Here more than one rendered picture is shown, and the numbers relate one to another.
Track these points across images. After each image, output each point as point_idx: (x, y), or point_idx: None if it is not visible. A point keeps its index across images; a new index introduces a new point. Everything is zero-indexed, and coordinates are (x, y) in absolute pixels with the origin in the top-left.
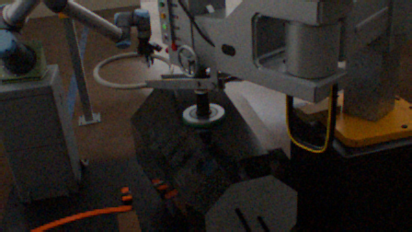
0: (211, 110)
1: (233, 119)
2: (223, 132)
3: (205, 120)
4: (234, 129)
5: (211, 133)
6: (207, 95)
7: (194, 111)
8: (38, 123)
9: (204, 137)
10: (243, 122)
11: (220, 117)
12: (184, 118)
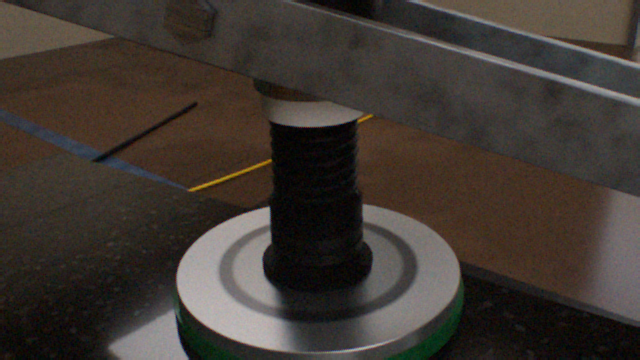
0: (288, 295)
1: (114, 340)
2: (122, 245)
3: (247, 224)
4: (68, 275)
5: (176, 221)
6: (271, 140)
7: (377, 249)
8: None
9: (191, 203)
10: (26, 334)
11: (180, 264)
12: (373, 207)
